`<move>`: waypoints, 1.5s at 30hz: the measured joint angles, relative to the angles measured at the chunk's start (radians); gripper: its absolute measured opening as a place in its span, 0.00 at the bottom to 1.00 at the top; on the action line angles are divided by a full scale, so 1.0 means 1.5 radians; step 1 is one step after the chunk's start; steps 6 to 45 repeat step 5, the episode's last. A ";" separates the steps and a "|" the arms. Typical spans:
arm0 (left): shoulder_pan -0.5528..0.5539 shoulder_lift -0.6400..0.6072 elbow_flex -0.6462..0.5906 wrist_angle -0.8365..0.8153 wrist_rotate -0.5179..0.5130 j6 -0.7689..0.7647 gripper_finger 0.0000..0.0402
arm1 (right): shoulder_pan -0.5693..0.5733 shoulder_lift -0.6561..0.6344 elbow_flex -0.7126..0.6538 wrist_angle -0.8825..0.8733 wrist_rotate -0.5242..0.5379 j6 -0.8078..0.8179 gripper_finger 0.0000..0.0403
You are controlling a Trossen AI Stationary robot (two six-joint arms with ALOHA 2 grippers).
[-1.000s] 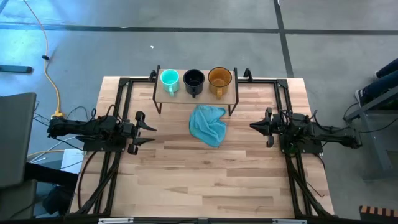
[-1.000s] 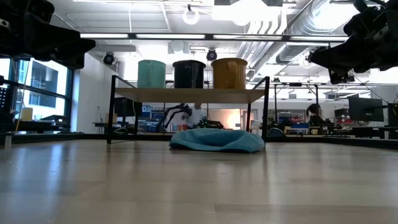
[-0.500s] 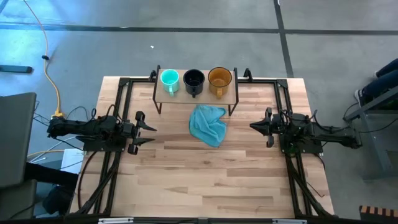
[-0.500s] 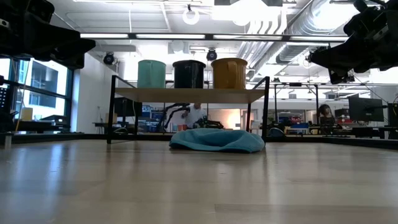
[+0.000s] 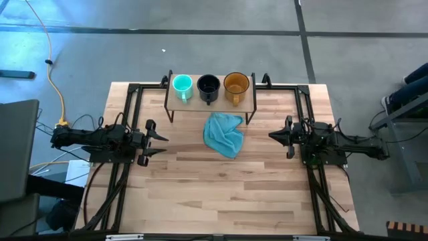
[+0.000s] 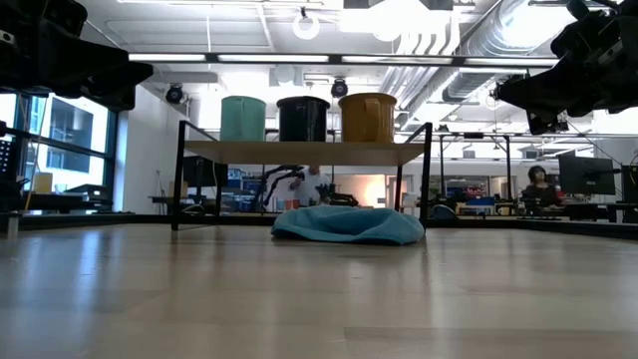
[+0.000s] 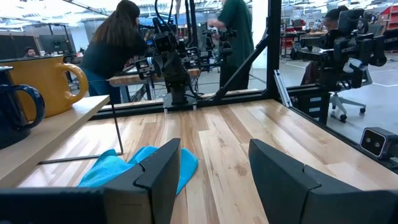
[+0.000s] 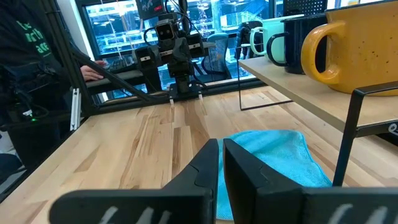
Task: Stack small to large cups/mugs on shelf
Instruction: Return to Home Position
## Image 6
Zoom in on wooden shelf black metal legs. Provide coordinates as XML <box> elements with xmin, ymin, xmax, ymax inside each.
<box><xmin>169</xmin><ymin>120</ymin><xmax>435</xmax><ymax>232</ymax></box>

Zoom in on blue cloth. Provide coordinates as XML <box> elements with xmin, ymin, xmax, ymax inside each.
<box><xmin>270</xmin><ymin>204</ymin><xmax>427</xmax><ymax>247</ymax></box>

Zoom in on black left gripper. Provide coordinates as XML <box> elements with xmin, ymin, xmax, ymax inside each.
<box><xmin>0</xmin><ymin>0</ymin><xmax>155</xmax><ymax>112</ymax></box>

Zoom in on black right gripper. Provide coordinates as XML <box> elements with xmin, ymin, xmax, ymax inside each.
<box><xmin>495</xmin><ymin>0</ymin><xmax>638</xmax><ymax>136</ymax></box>

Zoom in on dark background desk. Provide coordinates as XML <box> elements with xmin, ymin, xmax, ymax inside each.
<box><xmin>21</xmin><ymin>183</ymin><xmax>114</xmax><ymax>215</ymax></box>

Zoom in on person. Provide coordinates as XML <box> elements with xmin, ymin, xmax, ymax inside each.
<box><xmin>519</xmin><ymin>165</ymin><xmax>567</xmax><ymax>208</ymax></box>
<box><xmin>288</xmin><ymin>165</ymin><xmax>331</xmax><ymax>207</ymax></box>

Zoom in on mint green mug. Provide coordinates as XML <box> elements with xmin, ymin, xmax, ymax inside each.
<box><xmin>219</xmin><ymin>95</ymin><xmax>268</xmax><ymax>143</ymax></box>

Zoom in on black metal table frame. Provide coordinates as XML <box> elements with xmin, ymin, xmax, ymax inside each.
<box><xmin>0</xmin><ymin>212</ymin><xmax>638</xmax><ymax>241</ymax></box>

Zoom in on round white ceiling lamp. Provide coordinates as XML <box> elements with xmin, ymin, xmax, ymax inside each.
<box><xmin>291</xmin><ymin>11</ymin><xmax>322</xmax><ymax>42</ymax></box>

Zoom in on glossy black mug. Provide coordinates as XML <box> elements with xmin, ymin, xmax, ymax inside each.
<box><xmin>275</xmin><ymin>95</ymin><xmax>332</xmax><ymax>144</ymax></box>

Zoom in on black overhead light bar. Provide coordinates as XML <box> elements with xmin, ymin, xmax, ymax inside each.
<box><xmin>127</xmin><ymin>51</ymin><xmax>560</xmax><ymax>69</ymax></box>

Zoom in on yellow box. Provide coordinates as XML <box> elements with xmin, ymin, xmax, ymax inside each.
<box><xmin>33</xmin><ymin>172</ymin><xmax>54</xmax><ymax>194</ymax></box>

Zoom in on silver ventilation duct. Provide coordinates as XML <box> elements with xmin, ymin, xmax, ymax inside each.
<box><xmin>442</xmin><ymin>0</ymin><xmax>569</xmax><ymax>104</ymax></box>

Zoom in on dark background monitor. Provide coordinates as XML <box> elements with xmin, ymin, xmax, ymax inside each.
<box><xmin>557</xmin><ymin>155</ymin><xmax>617</xmax><ymax>196</ymax></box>
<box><xmin>182</xmin><ymin>156</ymin><xmax>229</xmax><ymax>188</ymax></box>

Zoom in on yellow speckled mug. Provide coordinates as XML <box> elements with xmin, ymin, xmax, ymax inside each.
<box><xmin>337</xmin><ymin>92</ymin><xmax>399</xmax><ymax>145</ymax></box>

